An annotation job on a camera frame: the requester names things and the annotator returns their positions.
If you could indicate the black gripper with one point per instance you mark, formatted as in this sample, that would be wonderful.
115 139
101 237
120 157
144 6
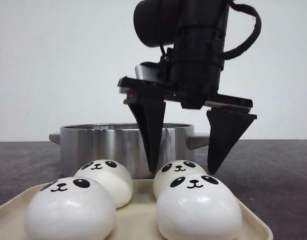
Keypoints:
188 72

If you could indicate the panda bun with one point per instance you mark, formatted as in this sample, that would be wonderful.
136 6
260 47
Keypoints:
173 170
70 208
111 175
198 207

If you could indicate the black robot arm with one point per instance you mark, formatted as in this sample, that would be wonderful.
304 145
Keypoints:
191 36

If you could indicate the stainless steel steamer pot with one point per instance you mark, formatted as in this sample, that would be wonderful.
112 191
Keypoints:
122 142

